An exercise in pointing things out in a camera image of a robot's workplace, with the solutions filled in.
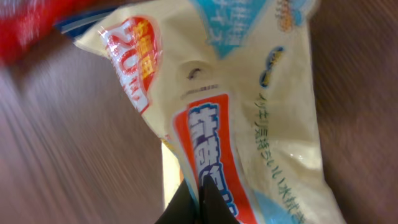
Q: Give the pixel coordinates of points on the beige snack bag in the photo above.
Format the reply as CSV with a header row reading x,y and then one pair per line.
x,y
227,86

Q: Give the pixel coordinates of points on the red candy bag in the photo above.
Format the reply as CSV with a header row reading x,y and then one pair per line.
x,y
24,22

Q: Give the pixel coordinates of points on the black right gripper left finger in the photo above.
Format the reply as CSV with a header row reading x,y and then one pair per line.
x,y
181,209

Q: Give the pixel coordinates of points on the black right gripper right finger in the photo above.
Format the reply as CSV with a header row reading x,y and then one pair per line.
x,y
213,209

